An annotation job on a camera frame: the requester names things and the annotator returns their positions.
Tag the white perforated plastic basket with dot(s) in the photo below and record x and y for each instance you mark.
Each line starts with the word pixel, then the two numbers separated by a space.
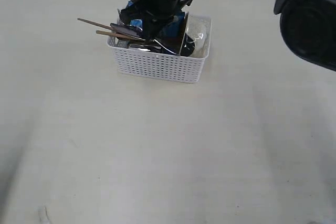
pixel 155 66

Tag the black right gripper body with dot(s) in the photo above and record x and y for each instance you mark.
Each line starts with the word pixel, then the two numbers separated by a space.
pixel 161 11

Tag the white ceramic bowl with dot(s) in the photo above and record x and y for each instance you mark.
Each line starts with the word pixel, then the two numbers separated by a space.
pixel 199 29

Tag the dark red wooden spoon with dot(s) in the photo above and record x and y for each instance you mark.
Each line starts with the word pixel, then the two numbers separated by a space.
pixel 188 46

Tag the blue chips bag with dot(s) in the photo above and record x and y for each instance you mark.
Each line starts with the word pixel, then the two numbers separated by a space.
pixel 170 29

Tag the shiny steel cup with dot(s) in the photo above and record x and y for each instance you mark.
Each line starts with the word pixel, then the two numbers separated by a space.
pixel 145 47

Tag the silver table knife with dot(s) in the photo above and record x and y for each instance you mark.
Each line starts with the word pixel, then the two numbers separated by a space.
pixel 135 33

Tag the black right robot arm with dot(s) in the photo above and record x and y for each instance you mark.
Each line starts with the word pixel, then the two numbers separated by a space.
pixel 307 26

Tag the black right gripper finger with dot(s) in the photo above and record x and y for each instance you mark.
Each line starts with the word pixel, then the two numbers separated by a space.
pixel 150 29

